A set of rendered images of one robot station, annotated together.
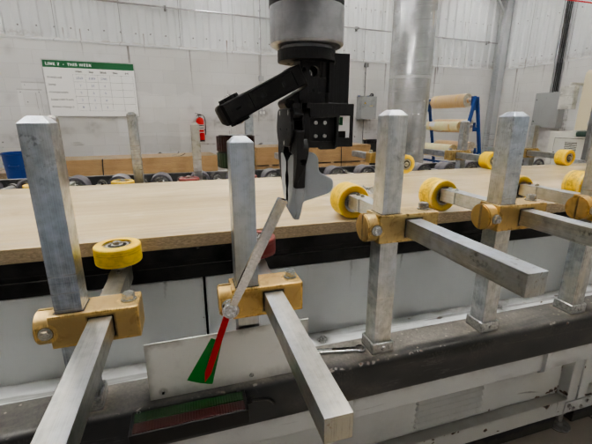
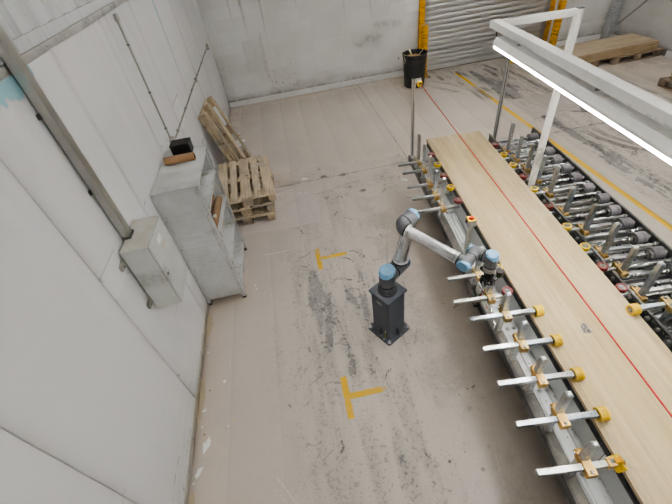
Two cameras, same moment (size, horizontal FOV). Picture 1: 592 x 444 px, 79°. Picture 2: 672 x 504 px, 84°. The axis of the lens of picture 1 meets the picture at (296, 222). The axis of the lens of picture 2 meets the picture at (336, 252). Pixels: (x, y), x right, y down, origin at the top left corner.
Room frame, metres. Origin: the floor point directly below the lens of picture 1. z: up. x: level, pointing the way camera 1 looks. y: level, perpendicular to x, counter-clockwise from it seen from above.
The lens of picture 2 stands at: (0.02, -2.02, 3.23)
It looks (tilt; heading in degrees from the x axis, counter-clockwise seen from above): 42 degrees down; 108
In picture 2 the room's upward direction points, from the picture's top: 9 degrees counter-clockwise
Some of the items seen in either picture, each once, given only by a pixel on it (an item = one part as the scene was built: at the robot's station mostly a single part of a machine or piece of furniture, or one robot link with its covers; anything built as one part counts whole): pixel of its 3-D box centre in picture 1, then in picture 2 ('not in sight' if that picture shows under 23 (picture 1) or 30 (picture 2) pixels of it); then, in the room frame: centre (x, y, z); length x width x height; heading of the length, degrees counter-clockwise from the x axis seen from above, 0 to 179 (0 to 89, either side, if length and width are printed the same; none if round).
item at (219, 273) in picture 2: not in sight; (208, 227); (-2.37, 0.81, 0.78); 0.90 x 0.45 x 1.55; 112
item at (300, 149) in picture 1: (297, 152); not in sight; (0.46, 0.00, 1.09); 0.05 x 0.02 x 0.09; 17
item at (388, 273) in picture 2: not in sight; (387, 275); (-0.28, 0.26, 0.79); 0.17 x 0.15 x 0.18; 59
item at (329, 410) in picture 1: (280, 314); (481, 299); (0.48, 0.02, 0.84); 0.43 x 0.03 x 0.04; 17
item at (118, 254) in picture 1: (121, 270); not in sight; (0.62, 0.33, 0.85); 0.08 x 0.08 x 0.11
